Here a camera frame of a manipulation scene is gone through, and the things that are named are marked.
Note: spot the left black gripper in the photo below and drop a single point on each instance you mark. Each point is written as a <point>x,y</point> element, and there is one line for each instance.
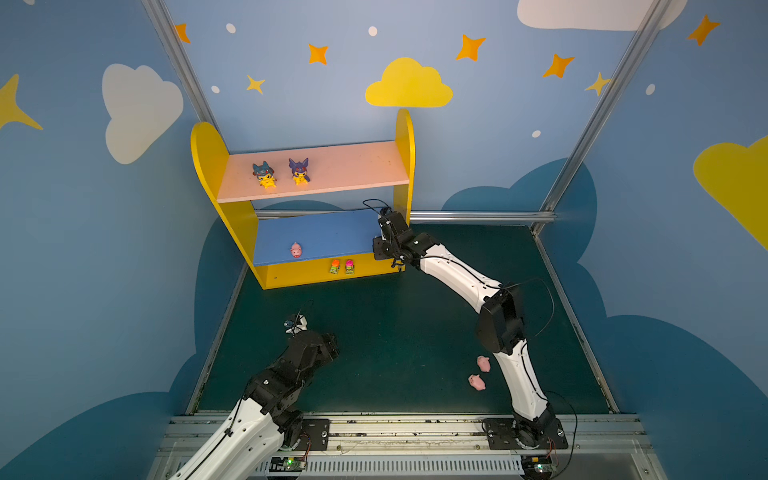
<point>298,334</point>

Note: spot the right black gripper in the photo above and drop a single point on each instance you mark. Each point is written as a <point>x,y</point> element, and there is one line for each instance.
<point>389,227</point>

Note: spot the pink pig toy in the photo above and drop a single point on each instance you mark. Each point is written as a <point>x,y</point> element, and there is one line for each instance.
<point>483,364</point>
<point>476,382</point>
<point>296,250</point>

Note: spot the purple creature toy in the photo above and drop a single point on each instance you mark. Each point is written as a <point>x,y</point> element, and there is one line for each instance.
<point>299,170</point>

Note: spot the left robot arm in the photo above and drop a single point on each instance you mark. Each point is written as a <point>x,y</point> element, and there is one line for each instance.
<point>265,418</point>

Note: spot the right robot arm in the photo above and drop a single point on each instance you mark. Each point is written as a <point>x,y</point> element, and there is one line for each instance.
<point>499,328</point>

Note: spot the yellow toy shelf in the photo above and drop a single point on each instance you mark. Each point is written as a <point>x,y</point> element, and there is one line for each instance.
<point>265,241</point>

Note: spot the left controller board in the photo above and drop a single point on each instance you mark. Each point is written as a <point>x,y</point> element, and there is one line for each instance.
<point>287,465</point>

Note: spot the controller board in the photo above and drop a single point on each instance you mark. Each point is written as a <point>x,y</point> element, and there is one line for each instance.
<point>537,467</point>
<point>287,465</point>

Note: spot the right controller board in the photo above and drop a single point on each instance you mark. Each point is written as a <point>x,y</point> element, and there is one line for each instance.
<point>537,467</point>

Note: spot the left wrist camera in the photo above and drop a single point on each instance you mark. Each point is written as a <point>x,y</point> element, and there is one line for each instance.
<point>295,323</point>

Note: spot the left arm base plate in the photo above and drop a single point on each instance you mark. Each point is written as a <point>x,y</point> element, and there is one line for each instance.
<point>310,434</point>

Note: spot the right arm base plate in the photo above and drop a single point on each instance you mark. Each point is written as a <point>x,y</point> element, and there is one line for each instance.
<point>508,433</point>

